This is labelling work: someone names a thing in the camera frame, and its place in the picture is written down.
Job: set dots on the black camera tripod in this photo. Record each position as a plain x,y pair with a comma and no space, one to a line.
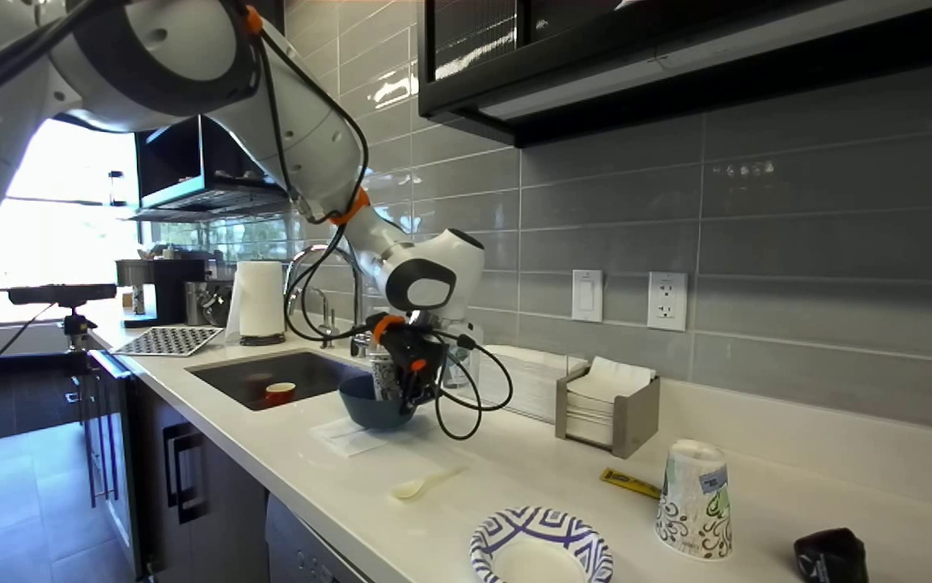
80,325

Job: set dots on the white light switch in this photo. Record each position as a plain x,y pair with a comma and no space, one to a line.
587,293

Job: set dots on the white paper sheet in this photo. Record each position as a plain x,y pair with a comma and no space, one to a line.
347,442

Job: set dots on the white wall outlet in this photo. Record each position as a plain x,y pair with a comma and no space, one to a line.
668,300

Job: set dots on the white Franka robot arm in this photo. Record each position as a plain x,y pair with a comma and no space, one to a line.
162,54

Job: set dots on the clear acrylic box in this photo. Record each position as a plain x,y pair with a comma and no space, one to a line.
531,382

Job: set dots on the grey napkin holder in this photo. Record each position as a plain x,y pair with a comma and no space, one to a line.
637,423

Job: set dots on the grey drying mat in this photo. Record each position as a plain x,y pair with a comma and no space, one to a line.
171,340

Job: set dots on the blue patterned paper plate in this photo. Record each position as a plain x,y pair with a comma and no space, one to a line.
541,550

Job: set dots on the dark base cabinet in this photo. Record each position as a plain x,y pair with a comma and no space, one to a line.
229,506

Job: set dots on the upside-down patterned paper cup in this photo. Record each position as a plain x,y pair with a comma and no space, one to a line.
695,503

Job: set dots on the chrome kitchen faucet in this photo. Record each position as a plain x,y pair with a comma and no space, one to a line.
358,325

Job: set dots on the black binder clip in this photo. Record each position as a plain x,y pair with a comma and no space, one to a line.
831,554

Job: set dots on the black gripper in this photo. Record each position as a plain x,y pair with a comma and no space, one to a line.
416,348

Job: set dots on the black coffee machine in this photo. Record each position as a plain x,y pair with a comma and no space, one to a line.
171,287

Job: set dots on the yellow sauce packet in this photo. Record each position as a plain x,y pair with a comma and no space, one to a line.
629,484

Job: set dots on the white plastic spoon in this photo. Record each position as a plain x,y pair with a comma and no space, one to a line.
422,486

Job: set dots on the bright window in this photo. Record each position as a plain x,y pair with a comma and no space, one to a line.
58,237

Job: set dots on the white napkin stack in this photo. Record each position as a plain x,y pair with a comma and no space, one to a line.
599,393

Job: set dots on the white paper towel roll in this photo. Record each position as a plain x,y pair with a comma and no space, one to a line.
262,303

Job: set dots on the dark upper wall cabinet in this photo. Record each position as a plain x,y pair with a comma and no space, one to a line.
703,54

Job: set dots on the dark blue bowl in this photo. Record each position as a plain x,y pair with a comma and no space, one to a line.
363,414

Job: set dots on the steel kitchen sink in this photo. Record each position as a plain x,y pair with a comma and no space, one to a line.
273,373

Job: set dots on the black bar camera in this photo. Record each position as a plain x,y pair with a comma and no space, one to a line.
62,293

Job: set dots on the orange object in sink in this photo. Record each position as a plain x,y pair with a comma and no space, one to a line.
280,393

